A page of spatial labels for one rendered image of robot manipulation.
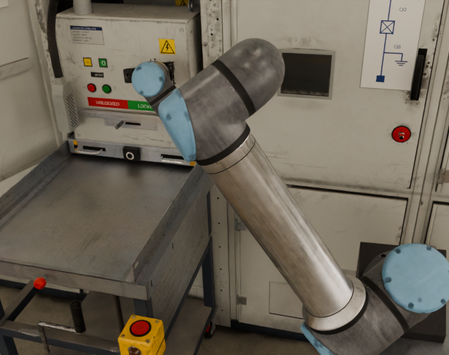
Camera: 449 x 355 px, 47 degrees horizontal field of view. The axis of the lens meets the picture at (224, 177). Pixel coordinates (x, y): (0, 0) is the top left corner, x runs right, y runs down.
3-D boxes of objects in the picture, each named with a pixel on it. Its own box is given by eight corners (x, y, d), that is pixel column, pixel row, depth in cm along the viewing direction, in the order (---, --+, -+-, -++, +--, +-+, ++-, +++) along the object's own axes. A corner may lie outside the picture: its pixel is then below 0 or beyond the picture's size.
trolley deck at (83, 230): (148, 301, 140) (146, 284, 137) (-43, 267, 155) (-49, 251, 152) (216, 178, 197) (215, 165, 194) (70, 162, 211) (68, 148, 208)
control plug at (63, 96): (70, 133, 185) (61, 86, 176) (58, 132, 186) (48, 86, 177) (81, 125, 192) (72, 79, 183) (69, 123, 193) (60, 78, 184)
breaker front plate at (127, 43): (193, 155, 188) (185, 22, 164) (75, 142, 200) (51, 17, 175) (194, 153, 189) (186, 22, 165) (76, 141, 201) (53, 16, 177)
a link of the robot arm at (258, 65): (277, 13, 85) (214, 57, 151) (218, 58, 84) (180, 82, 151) (316, 71, 88) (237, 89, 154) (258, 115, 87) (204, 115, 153)
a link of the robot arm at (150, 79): (145, 106, 141) (122, 76, 139) (151, 100, 153) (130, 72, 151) (172, 86, 139) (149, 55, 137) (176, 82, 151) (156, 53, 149)
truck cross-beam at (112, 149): (201, 167, 189) (200, 152, 186) (70, 152, 202) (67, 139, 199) (205, 160, 194) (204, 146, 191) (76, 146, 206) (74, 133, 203)
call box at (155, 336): (154, 375, 118) (149, 344, 113) (122, 368, 120) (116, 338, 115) (166, 349, 125) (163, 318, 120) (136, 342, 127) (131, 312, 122)
